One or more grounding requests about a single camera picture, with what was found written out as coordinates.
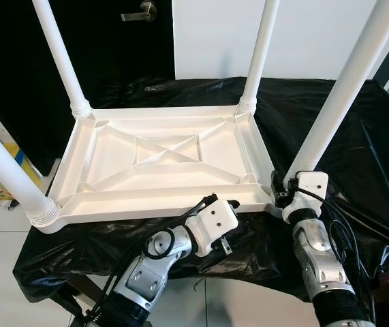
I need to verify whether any white plastic table leg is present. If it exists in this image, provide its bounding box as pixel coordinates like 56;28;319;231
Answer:
0;112;60;229
237;0;281;115
286;0;389;188
32;0;94;118

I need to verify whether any white plastic table top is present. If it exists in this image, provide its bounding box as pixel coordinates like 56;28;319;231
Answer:
34;104;280;234

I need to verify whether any black plastic table cover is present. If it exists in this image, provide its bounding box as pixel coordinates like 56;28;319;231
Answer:
14;76;389;304

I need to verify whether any black door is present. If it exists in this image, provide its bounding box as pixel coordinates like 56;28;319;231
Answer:
0;0;176;174

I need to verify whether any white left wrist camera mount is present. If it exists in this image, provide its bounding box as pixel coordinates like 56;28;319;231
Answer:
184;198;239;258

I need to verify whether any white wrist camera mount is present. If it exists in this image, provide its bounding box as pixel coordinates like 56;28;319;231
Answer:
283;172;330;224
184;198;239;258

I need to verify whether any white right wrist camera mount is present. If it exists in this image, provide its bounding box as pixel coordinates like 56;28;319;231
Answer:
283;172;330;224

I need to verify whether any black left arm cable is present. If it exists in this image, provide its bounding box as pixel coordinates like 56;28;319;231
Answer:
78;194;219;324

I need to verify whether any metal door handle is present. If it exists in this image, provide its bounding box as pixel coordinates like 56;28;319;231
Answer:
121;1;157;22

